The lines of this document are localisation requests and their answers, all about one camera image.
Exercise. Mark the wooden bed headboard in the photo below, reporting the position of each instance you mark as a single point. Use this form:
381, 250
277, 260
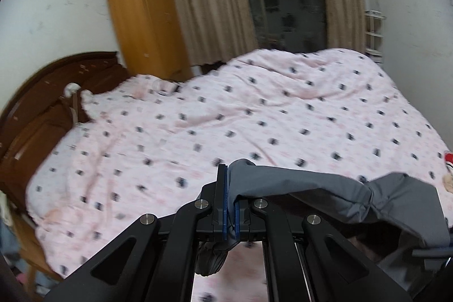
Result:
39, 104

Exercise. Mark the light wooden wardrobe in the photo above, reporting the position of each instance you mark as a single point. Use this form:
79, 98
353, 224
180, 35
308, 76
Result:
148, 26

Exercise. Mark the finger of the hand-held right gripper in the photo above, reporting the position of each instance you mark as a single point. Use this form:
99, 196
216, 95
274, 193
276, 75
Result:
430, 261

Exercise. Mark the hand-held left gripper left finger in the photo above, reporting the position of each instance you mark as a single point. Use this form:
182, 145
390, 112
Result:
222, 206

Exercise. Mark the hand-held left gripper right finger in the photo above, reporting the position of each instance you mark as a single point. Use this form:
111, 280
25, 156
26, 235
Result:
237, 220

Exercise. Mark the grey and purple jacket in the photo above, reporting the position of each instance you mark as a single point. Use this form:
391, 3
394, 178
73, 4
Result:
318, 188

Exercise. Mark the pink cat print blanket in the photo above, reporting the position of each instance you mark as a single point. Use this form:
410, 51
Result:
177, 111

